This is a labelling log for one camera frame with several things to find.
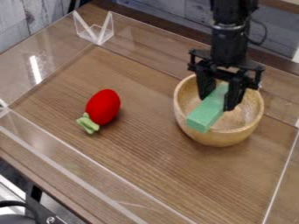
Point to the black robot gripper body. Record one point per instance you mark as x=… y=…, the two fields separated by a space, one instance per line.
x=245 y=68

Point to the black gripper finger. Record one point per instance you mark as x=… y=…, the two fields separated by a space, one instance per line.
x=205 y=81
x=236 y=90

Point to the green rectangular block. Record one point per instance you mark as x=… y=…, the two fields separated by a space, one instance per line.
x=208 y=111

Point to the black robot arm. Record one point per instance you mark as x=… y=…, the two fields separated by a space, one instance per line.
x=225 y=62

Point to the brown wooden bowl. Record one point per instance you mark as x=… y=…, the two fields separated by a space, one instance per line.
x=235 y=125

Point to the red plush radish toy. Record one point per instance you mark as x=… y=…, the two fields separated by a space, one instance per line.
x=100 y=111

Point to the clear acrylic corner bracket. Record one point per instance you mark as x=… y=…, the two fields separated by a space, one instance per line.
x=97 y=34

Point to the clear acrylic tray wall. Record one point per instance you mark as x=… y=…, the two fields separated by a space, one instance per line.
x=84 y=185

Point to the black table leg frame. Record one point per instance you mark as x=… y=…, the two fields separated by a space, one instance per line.
x=44 y=216

